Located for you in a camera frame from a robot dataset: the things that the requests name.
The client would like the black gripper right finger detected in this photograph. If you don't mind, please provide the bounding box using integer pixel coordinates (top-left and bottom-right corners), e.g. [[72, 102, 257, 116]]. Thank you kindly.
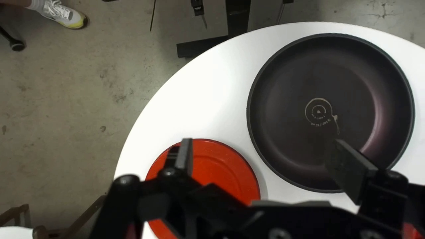
[[326, 138, 379, 204]]

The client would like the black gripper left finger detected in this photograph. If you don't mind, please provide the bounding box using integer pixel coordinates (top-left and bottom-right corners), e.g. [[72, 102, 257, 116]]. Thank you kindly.
[[174, 138, 193, 175]]

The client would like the red plate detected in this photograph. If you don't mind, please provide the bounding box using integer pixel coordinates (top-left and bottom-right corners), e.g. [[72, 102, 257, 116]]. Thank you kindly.
[[145, 138, 262, 239]]

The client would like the black frying pan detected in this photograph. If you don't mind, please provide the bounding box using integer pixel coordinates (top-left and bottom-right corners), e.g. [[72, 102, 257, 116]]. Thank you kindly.
[[247, 33, 415, 193]]

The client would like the black robot table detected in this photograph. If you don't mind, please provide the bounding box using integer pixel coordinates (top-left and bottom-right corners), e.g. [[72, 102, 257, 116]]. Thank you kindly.
[[176, 0, 297, 58]]

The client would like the white sneaker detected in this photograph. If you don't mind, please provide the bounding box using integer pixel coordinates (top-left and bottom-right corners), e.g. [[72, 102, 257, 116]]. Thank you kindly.
[[28, 0, 87, 29]]

